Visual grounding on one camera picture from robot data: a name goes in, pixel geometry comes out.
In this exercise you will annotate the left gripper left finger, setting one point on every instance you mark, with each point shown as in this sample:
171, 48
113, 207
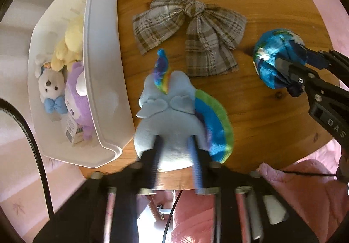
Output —
148, 173

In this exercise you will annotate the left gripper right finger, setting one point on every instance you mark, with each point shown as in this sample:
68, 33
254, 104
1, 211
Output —
204, 176

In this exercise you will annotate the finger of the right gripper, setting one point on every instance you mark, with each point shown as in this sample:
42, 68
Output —
328, 104
331, 60

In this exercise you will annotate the blue rainbow pony plush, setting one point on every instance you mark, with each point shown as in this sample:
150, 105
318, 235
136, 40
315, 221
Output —
171, 107

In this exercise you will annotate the grey plaid fabric bow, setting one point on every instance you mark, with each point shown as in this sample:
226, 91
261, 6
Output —
213, 33

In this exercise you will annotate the purple plush doll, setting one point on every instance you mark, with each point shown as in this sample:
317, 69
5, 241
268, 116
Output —
77, 101

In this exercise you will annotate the pink bed blanket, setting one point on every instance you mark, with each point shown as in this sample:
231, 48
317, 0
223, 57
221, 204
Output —
303, 204

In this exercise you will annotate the white plastic storage bin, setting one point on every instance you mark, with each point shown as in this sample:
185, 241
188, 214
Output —
59, 136

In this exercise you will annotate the white bear plush blue bow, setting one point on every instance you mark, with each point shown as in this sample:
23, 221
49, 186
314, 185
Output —
51, 85

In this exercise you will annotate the yellow plush toy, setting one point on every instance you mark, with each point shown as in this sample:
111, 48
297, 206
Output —
70, 48

